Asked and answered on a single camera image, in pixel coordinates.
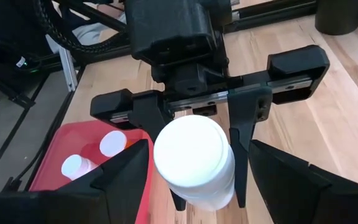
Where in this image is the potted green plant black pot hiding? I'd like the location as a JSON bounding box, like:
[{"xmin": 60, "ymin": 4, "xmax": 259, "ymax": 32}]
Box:
[{"xmin": 314, "ymin": 0, "xmax": 358, "ymax": 35}]

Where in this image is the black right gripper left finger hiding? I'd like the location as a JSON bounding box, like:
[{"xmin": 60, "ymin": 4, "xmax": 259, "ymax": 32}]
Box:
[{"xmin": 0, "ymin": 139, "xmax": 150, "ymax": 224}]

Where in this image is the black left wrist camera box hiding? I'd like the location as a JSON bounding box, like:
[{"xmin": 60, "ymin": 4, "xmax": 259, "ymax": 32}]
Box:
[{"xmin": 124, "ymin": 0, "xmax": 231, "ymax": 67}]

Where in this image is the small white pill bottle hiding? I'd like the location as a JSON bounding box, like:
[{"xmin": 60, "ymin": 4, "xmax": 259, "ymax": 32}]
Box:
[{"xmin": 60, "ymin": 154, "xmax": 99, "ymax": 181}]

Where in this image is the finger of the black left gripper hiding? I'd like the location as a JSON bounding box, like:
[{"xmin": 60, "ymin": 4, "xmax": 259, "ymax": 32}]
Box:
[
  {"xmin": 227, "ymin": 86, "xmax": 273, "ymax": 208},
  {"xmin": 128, "ymin": 91, "xmax": 186, "ymax": 212}
]

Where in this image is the large white pill bottle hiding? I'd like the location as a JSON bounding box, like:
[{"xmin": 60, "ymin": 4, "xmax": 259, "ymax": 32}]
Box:
[{"xmin": 153, "ymin": 114, "xmax": 236, "ymax": 212}]

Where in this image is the pink translucent plastic basket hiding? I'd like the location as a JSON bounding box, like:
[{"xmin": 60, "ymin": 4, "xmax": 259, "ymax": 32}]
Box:
[{"xmin": 29, "ymin": 120, "xmax": 155, "ymax": 224}]

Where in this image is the orange pill bottle white cap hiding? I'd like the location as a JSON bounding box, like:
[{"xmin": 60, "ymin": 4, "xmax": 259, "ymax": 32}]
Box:
[{"xmin": 99, "ymin": 130, "xmax": 134, "ymax": 158}]

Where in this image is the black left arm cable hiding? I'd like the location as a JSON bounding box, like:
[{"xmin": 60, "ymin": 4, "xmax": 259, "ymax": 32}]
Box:
[{"xmin": 32, "ymin": 0, "xmax": 130, "ymax": 55}]

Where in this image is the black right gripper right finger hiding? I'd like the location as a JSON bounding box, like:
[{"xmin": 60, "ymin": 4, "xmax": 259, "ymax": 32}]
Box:
[{"xmin": 249, "ymin": 140, "xmax": 358, "ymax": 224}]

